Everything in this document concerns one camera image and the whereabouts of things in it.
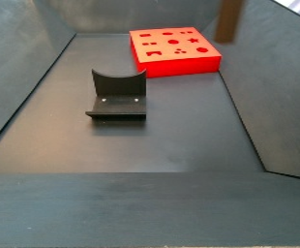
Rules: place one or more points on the brown hexagon peg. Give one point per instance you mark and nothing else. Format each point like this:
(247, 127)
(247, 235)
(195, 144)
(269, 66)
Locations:
(229, 20)

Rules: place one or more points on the red shape-sorting board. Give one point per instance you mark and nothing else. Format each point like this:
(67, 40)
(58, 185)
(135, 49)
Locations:
(174, 52)

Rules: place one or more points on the dark curved holder bracket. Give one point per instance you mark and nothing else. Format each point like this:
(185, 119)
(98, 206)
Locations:
(121, 96)

